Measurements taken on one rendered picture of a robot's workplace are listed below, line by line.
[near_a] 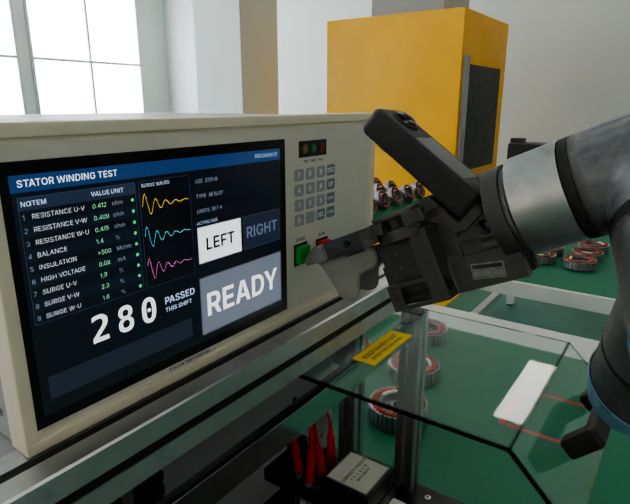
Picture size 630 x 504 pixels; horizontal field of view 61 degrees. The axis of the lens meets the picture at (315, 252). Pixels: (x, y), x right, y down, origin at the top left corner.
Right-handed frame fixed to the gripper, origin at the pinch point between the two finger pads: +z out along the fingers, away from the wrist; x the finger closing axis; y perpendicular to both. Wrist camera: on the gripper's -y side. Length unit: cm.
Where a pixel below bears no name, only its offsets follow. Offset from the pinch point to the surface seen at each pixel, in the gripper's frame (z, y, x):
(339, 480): 9.0, 25.2, 1.3
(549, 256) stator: 25, 33, 164
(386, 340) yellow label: 1.9, 12.6, 9.2
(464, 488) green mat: 11, 43, 29
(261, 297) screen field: 3.0, 2.2, -6.3
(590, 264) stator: 12, 39, 163
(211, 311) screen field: 2.7, 1.6, -12.7
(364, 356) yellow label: 1.9, 12.6, 4.2
